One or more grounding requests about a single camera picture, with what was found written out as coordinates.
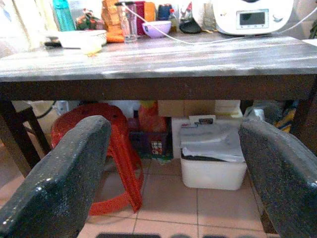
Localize white plate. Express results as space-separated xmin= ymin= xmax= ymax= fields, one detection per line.
xmin=45 ymin=29 xmax=107 ymax=49

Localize teal water bottle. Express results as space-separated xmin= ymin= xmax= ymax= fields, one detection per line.
xmin=52 ymin=0 xmax=76 ymax=32

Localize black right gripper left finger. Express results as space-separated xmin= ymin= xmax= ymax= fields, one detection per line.
xmin=0 ymin=115 xmax=112 ymax=238

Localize dark blue jar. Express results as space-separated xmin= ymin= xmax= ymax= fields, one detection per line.
xmin=157 ymin=3 xmax=173 ymax=21

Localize cardboard box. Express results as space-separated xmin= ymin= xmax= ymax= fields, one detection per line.
xmin=157 ymin=100 xmax=216 ymax=117

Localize white plastic storage bin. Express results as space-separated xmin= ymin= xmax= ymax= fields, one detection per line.
xmin=180 ymin=148 xmax=248 ymax=191

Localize purple bowl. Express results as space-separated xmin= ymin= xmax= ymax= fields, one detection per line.
xmin=142 ymin=20 xmax=172 ymax=39

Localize white kitchen appliance with display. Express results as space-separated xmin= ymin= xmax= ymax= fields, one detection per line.
xmin=212 ymin=0 xmax=294 ymax=36

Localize colourful wrapped item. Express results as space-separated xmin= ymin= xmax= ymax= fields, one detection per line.
xmin=75 ymin=8 xmax=105 ymax=31

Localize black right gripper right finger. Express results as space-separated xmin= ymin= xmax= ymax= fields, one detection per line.
xmin=238 ymin=120 xmax=317 ymax=238

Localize orange snack bag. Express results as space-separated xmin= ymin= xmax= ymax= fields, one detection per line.
xmin=101 ymin=0 xmax=124 ymax=43

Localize white cable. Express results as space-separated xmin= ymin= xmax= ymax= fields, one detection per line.
xmin=115 ymin=1 xmax=317 ymax=46

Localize orange container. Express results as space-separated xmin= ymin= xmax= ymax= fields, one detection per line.
xmin=143 ymin=1 xmax=157 ymax=22

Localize stack of white papers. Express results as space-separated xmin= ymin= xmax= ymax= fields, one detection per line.
xmin=178 ymin=123 xmax=246 ymax=163

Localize purple basket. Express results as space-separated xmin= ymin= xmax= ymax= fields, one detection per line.
xmin=129 ymin=131 xmax=171 ymax=159

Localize black ladle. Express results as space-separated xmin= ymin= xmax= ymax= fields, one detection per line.
xmin=179 ymin=19 xmax=203 ymax=34

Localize clear drinking glass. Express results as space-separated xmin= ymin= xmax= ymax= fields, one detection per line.
xmin=119 ymin=3 xmax=138 ymax=45

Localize small bottle with red cap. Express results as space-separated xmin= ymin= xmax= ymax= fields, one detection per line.
xmin=168 ymin=8 xmax=180 ymax=33

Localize dark wooden table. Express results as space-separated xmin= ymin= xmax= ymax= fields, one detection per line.
xmin=0 ymin=32 xmax=317 ymax=178

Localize red plastic stool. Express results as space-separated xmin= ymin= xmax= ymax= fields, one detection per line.
xmin=51 ymin=103 xmax=145 ymax=216

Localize orange plastic bag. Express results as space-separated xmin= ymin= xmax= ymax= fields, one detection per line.
xmin=138 ymin=100 xmax=168 ymax=133

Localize magenta container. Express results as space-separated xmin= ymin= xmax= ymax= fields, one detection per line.
xmin=135 ymin=1 xmax=146 ymax=35

